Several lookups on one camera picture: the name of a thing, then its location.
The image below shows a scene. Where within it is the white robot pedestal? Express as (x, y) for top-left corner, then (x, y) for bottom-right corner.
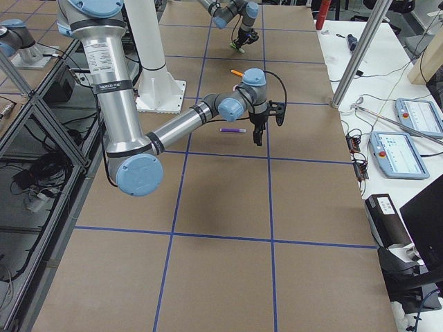
(125, 0), (186, 113)

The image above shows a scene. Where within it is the orange highlighter pen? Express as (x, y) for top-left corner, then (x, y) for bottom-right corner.
(230, 69), (244, 77)

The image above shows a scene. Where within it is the far teach pendant tablet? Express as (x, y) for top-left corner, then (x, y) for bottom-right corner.
(395, 98), (442, 139)

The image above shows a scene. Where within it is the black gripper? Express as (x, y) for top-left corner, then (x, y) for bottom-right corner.
(248, 110), (269, 147)
(234, 29), (251, 48)

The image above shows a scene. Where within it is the red bottle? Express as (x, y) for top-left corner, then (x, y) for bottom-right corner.
(316, 0), (332, 30)

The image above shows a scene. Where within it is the aluminium frame post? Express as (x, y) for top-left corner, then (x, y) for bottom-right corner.
(331, 0), (392, 109)

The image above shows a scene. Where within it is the green highlighter pen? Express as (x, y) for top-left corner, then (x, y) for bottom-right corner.
(230, 43), (244, 54)

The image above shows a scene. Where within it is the near teach pendant tablet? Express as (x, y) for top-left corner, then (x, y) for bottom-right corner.
(370, 131), (430, 180)

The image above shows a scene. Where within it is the purple marker pen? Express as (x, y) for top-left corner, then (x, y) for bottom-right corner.
(219, 128), (246, 133)

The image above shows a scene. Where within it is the black monitor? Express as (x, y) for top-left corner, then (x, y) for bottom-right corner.
(400, 176), (442, 270)

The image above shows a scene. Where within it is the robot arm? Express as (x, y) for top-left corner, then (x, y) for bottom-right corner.
(57, 1), (269, 196)
(199, 0), (259, 53)

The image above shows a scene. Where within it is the teach pendant tablet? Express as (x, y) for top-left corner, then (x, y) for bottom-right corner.
(395, 98), (442, 139)
(370, 131), (430, 180)

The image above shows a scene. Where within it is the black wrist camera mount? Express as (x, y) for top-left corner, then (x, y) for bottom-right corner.
(267, 100), (287, 127)
(246, 29), (259, 44)

